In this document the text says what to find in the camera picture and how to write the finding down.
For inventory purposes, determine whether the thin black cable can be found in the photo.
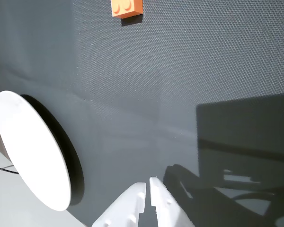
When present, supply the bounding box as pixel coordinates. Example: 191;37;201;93
0;166;20;176

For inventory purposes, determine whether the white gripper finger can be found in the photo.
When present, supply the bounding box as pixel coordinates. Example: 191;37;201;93
149;176;196;227
92;182;147;227

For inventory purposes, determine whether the orange lego block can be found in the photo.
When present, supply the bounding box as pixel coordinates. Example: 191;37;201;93
110;0;144;18

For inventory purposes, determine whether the white round plate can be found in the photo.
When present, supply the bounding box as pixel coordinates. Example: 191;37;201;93
0;90;73;212

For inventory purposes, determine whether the dark grey table mat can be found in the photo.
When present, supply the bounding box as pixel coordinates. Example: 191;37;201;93
0;0;284;227

